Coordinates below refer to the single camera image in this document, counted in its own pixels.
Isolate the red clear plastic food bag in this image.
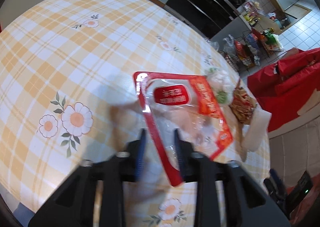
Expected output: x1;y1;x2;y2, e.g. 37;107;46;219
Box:
133;72;233;186

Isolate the white green crumpled wrapper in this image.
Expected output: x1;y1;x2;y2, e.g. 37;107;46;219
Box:
205;67;235;106

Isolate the red brown snack wrapper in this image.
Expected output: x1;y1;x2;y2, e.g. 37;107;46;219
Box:
229;79;257;125

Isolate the yellow plaid floral tablecloth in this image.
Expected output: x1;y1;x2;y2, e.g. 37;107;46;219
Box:
0;0;272;227

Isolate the red hanging apron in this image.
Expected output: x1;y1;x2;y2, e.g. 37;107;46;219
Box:
247;48;319;132

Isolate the wire rack with groceries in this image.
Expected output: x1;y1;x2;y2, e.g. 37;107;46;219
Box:
219;28;284;72

